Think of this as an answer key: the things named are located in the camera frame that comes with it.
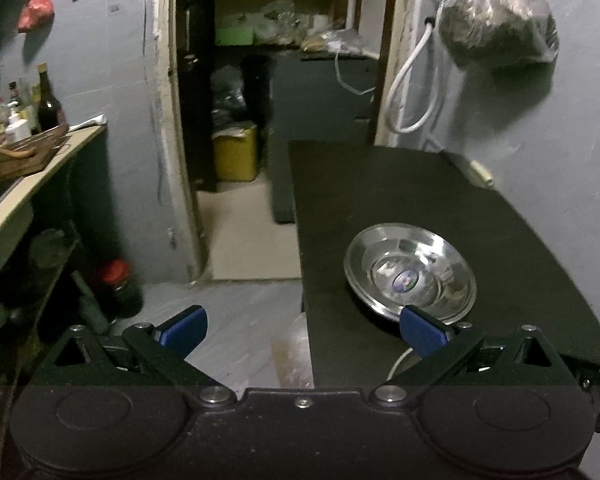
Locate white cable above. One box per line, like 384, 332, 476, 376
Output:
333, 49, 377, 97

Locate white utensil handle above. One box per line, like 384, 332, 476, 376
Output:
69, 114, 109, 132

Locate door frame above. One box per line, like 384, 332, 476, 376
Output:
151, 0, 207, 282

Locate small white jar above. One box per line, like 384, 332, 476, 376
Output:
5, 105, 32, 144

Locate green box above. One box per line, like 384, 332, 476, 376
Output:
214, 24, 257, 47

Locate white bowl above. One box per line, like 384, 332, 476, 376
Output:
386, 346, 417, 382

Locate plastic bag with dark contents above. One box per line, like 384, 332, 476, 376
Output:
439, 0, 561, 69

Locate red plastic bag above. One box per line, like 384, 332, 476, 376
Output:
18, 0, 56, 34

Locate beige counter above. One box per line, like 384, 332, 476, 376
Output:
0, 124, 107, 283

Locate dark glass bottle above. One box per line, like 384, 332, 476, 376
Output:
36, 63, 64, 132

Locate stainless steel bowl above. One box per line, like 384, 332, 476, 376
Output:
343, 222, 479, 324

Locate red lid jar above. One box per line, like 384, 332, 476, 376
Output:
96, 259, 145, 318

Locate yellow box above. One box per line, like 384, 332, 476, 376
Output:
213, 126, 259, 182

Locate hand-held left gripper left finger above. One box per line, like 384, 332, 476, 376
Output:
29, 304, 237, 407

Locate dark cabinet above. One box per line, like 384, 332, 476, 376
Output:
269, 54, 378, 225

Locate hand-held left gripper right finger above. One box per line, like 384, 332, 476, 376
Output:
370, 304, 582, 407

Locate dark plastic bags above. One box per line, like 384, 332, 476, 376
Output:
210, 66, 250, 135

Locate white hose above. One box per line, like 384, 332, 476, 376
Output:
384, 0, 462, 134

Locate wooden cutting board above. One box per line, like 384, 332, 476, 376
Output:
0, 124, 72, 177

